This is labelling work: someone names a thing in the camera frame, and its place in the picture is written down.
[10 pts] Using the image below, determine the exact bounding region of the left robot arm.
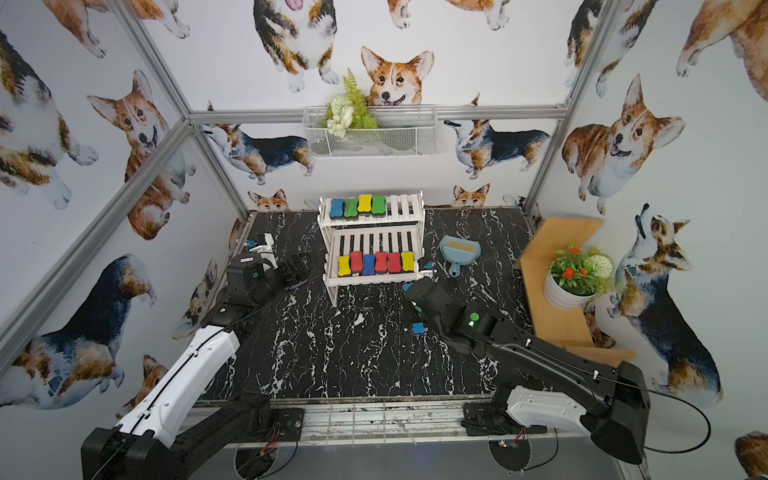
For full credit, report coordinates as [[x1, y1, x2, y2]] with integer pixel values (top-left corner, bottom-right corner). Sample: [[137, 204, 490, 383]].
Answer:
[[81, 248, 311, 479]]

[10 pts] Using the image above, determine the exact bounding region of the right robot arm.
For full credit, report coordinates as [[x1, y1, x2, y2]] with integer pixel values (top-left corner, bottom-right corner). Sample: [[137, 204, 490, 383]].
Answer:
[[405, 277, 651, 465]]

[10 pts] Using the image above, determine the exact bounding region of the light wooden corner shelf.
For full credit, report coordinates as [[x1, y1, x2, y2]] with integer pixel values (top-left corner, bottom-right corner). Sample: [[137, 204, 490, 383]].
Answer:
[[516, 218, 636, 367]]

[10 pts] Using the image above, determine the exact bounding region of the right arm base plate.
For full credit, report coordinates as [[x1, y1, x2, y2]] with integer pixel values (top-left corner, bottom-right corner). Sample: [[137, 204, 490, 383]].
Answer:
[[460, 403, 547, 437]]

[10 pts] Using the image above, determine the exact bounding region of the light blue hand brush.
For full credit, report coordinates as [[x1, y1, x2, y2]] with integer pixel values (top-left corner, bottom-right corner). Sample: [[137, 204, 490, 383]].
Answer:
[[445, 240, 478, 266]]

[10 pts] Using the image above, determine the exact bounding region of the white wire mesh basket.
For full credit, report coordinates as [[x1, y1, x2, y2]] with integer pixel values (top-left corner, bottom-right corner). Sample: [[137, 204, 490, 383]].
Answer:
[[302, 106, 437, 159]]

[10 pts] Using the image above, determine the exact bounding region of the yellow eraser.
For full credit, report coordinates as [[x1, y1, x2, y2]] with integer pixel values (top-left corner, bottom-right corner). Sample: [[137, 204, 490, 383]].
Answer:
[[337, 256, 352, 277], [357, 194, 373, 215], [401, 251, 416, 272]]

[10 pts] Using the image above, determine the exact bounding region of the white potted red flower plant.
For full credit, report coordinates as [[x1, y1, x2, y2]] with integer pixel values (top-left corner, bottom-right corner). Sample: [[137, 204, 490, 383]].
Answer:
[[544, 243, 617, 311]]

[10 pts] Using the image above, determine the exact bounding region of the red eraser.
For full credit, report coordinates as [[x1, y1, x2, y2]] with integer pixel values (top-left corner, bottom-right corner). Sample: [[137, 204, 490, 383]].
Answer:
[[349, 251, 364, 273], [387, 253, 403, 274], [374, 252, 389, 274]]

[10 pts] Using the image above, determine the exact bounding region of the artificial fern with white flowers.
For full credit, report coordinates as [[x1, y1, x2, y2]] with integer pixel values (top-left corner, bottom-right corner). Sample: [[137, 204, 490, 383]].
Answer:
[[320, 69, 379, 139]]

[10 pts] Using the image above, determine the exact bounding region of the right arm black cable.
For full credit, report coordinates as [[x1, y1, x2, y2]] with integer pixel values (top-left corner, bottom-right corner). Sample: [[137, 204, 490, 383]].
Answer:
[[521, 335, 713, 455]]

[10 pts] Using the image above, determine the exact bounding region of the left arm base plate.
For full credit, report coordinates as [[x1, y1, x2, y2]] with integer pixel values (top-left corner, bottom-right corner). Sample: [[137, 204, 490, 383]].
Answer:
[[228, 408, 306, 447]]

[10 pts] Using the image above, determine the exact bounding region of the white wooden slatted shelf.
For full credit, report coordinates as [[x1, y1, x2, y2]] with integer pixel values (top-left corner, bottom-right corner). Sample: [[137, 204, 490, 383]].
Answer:
[[318, 192, 432, 307]]

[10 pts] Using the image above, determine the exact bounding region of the light blue dustpan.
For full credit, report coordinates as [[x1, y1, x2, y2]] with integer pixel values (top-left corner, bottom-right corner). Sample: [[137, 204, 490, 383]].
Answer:
[[439, 236, 481, 278]]

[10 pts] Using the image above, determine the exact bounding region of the aluminium frame post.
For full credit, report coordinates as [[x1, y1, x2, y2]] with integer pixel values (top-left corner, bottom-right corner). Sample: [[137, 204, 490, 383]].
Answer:
[[522, 1, 623, 218]]

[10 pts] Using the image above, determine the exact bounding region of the green eraser top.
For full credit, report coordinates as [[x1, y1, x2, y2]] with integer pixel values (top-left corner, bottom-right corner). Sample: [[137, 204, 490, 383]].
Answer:
[[371, 195, 387, 217], [343, 198, 359, 219]]

